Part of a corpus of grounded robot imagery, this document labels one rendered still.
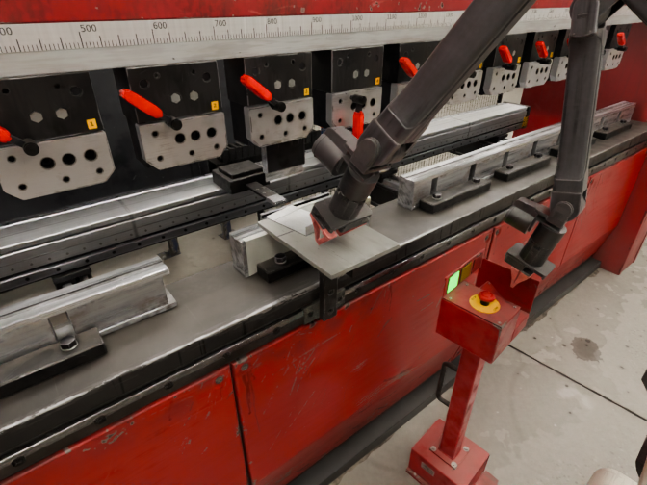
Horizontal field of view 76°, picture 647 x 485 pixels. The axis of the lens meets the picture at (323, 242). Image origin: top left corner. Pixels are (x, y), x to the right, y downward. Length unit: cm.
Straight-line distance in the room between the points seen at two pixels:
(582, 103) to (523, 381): 136
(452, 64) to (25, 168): 61
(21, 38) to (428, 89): 54
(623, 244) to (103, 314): 269
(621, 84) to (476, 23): 221
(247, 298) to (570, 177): 72
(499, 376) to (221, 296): 143
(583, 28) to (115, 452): 117
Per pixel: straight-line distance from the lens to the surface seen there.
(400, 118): 64
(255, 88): 78
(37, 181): 74
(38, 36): 72
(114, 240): 111
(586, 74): 100
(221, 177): 114
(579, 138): 101
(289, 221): 92
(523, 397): 201
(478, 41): 61
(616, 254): 299
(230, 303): 91
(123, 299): 88
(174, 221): 114
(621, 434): 207
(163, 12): 75
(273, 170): 92
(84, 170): 75
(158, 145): 77
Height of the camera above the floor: 143
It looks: 31 degrees down
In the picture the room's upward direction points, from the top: straight up
